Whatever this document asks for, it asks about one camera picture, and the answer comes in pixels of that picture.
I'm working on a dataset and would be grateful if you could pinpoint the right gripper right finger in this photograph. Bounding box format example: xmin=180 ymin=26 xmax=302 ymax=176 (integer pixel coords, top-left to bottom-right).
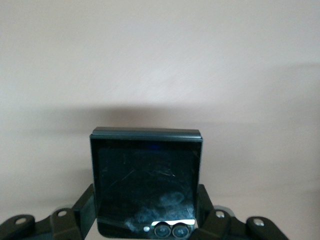
xmin=192 ymin=183 xmax=291 ymax=240

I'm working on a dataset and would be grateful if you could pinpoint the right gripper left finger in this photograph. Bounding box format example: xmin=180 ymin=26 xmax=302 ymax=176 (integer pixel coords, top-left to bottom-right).
xmin=0 ymin=183 xmax=98 ymax=240

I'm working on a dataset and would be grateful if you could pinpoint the black flip phone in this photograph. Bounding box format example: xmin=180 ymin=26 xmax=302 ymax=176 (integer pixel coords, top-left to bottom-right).
xmin=89 ymin=126 xmax=204 ymax=238

